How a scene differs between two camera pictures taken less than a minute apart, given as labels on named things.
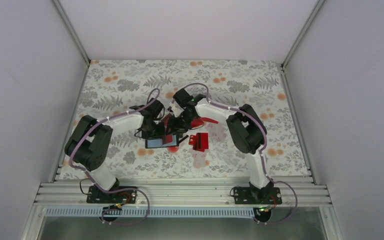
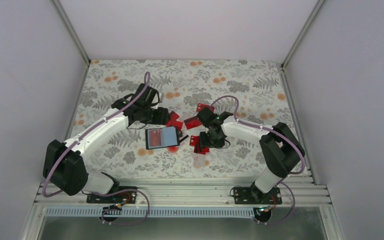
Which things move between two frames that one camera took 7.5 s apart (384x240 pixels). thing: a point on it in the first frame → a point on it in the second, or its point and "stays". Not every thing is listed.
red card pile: [167, 139] → [155, 137]
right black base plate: [245, 195] stays
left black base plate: [94, 195] stays
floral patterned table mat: [113, 87] stays
